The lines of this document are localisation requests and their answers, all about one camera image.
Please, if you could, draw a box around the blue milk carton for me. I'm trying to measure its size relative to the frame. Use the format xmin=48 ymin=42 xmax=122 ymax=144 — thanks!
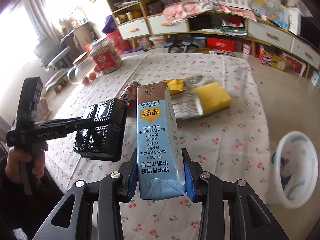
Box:
xmin=136 ymin=82 xmax=185 ymax=200

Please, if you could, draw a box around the black plastic food tray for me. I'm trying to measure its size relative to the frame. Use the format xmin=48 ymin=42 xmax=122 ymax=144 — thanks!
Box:
xmin=73 ymin=98 xmax=127 ymax=161

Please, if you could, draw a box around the white printed snack wrapper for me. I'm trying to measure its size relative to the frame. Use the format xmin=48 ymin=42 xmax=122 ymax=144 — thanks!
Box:
xmin=171 ymin=91 xmax=203 ymax=120

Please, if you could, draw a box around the yellow sponge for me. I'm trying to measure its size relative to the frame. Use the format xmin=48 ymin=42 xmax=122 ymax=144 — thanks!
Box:
xmin=193 ymin=82 xmax=232 ymax=116

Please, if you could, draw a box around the yellow snack wrapper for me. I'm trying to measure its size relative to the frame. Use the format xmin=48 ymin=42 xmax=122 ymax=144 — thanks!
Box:
xmin=162 ymin=74 xmax=203 ymax=95

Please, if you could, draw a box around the red snack package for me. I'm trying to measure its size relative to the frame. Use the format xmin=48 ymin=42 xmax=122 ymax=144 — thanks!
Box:
xmin=116 ymin=81 xmax=140 ymax=102

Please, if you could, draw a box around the white patterned trash bin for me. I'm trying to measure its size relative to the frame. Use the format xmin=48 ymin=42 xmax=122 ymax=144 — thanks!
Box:
xmin=267 ymin=131 xmax=318 ymax=209

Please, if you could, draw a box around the person's left hand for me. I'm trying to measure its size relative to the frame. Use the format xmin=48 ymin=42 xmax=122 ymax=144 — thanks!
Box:
xmin=4 ymin=141 xmax=49 ymax=184

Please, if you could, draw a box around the cherry print tablecloth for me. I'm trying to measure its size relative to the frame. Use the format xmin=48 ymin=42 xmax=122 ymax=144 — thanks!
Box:
xmin=43 ymin=52 xmax=272 ymax=240

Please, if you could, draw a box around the clear jar with red label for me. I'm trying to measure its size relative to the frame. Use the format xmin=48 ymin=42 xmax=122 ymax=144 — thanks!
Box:
xmin=89 ymin=37 xmax=122 ymax=74

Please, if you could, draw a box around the red box under cabinet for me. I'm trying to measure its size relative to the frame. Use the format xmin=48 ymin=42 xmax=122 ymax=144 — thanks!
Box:
xmin=206 ymin=37 xmax=235 ymax=52

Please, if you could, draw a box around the yellow cardboard box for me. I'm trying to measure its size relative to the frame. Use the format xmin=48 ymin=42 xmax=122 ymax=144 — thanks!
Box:
xmin=258 ymin=44 xmax=287 ymax=72

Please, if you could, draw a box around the wooden shelf unit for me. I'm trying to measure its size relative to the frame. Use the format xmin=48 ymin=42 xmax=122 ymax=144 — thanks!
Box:
xmin=106 ymin=0 xmax=181 ymax=30

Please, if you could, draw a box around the long white TV cabinet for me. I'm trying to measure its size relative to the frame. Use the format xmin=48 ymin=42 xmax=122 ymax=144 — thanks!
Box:
xmin=116 ymin=10 xmax=320 ymax=77

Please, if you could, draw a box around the pink cloth on cabinet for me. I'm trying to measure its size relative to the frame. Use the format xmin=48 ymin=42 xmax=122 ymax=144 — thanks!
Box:
xmin=162 ymin=0 xmax=257 ymax=25

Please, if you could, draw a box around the colourful map poster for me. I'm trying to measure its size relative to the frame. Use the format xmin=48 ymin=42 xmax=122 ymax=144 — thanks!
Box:
xmin=250 ymin=0 xmax=289 ymax=30

